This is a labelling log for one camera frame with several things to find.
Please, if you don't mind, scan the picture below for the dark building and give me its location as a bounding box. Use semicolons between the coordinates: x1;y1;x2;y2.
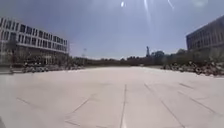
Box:
185;14;224;63

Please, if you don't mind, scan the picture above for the white building with window grid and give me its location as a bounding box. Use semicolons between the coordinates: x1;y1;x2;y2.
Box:
0;16;70;66

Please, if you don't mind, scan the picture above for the tall tower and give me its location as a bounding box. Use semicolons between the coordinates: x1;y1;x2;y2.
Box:
145;45;151;58

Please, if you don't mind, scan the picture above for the pale concrete slab plaza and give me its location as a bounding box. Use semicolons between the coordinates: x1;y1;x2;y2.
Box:
0;65;224;128

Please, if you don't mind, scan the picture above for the row of parked bicycles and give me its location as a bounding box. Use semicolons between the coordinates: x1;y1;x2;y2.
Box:
8;63;86;75
161;60;224;77

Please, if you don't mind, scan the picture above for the row of trees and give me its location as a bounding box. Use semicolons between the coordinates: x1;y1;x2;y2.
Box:
71;48;188;68

